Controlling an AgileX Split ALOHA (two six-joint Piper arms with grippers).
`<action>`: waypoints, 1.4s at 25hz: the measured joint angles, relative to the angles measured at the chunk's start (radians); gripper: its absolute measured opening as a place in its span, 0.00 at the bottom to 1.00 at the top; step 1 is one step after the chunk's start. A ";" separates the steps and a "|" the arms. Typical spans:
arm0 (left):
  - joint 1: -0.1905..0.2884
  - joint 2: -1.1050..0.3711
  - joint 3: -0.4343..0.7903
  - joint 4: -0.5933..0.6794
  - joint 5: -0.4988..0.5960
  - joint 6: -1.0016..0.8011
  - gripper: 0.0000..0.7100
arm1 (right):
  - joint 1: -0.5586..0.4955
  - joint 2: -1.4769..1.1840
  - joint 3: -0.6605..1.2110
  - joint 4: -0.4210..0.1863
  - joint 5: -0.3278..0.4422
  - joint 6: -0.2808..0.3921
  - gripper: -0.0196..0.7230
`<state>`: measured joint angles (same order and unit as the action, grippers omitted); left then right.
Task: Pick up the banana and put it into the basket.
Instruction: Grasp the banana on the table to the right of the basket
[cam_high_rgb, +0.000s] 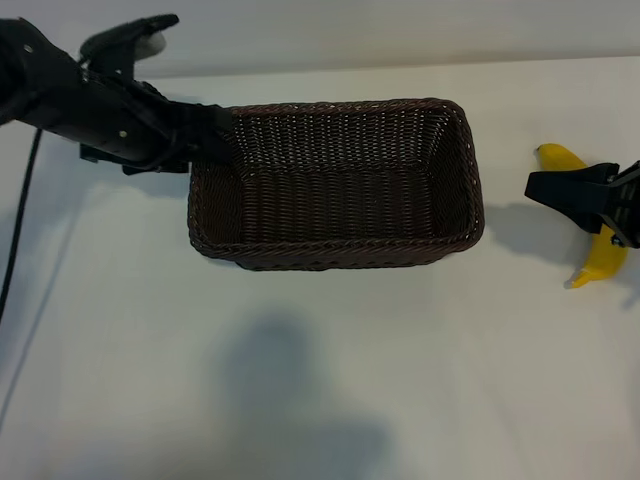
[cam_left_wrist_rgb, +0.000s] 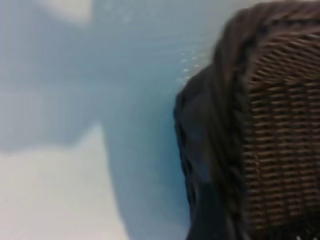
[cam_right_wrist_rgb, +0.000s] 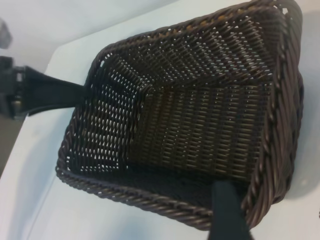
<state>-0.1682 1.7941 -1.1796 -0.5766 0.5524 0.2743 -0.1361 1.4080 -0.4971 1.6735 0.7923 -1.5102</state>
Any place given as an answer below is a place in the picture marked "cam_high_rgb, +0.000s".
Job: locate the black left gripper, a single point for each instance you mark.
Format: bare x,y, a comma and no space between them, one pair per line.
115,125

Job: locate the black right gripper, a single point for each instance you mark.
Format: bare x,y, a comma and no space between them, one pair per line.
625,210

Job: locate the yellow banana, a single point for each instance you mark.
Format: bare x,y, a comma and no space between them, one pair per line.
560,160

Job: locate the dark brown woven basket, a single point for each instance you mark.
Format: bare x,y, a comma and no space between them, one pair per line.
340,200

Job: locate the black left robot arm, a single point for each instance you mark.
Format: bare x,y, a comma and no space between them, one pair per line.
25,75

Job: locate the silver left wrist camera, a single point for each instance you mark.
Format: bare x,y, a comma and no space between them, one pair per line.
152,45

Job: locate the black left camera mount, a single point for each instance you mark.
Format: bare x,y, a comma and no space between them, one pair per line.
115,42

